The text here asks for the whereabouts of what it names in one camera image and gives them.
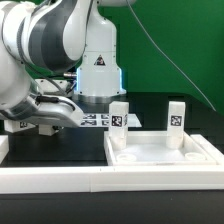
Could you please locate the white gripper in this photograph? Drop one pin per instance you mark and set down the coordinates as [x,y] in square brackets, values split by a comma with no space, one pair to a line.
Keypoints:
[56,111]

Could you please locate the white square tabletop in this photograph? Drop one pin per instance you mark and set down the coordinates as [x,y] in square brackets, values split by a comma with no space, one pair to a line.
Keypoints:
[148,148]

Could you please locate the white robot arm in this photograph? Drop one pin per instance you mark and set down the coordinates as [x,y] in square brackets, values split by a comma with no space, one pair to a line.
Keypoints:
[56,35]

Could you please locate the white sheet with tags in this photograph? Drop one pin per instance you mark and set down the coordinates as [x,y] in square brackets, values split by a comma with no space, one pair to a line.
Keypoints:
[102,120]

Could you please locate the white obstacle fence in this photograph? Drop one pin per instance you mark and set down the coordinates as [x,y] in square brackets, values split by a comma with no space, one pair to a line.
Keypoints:
[118,178]

